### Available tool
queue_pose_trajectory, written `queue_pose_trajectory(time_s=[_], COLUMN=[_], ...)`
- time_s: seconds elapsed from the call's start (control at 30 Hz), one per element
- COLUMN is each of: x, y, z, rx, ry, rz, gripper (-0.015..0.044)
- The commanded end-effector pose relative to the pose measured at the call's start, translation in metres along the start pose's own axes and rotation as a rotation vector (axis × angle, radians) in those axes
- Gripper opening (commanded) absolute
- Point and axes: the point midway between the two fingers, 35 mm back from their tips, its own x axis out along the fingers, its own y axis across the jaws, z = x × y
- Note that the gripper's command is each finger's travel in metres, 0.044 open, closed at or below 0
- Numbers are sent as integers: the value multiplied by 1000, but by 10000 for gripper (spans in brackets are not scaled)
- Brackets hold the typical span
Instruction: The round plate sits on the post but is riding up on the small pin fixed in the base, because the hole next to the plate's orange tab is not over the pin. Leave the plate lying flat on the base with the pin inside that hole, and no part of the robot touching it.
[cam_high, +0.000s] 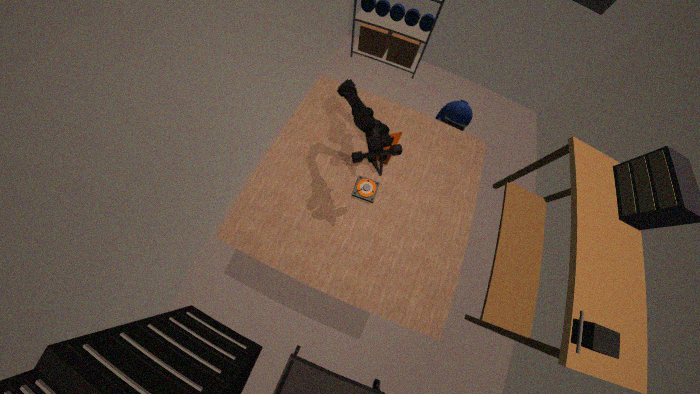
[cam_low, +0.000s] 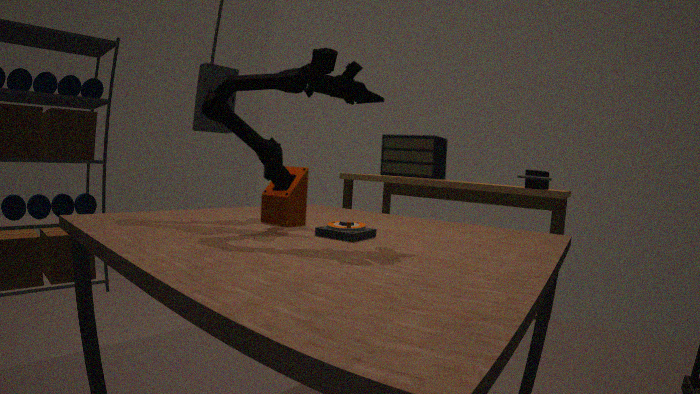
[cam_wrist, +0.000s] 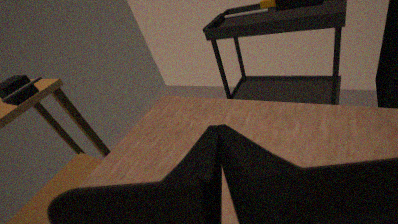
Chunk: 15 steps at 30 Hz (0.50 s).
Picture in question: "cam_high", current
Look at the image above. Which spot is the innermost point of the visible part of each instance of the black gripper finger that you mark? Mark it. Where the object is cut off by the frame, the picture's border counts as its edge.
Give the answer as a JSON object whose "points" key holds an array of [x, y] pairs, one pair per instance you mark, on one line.
{"points": [[382, 158], [373, 160]]}

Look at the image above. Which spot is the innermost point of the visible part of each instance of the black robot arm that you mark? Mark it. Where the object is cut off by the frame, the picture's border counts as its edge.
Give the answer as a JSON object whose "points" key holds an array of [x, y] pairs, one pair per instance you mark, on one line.
{"points": [[363, 117]]}

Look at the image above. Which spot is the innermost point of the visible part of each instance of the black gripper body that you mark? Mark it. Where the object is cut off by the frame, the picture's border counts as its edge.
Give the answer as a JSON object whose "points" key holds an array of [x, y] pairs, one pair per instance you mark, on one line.
{"points": [[394, 150]]}

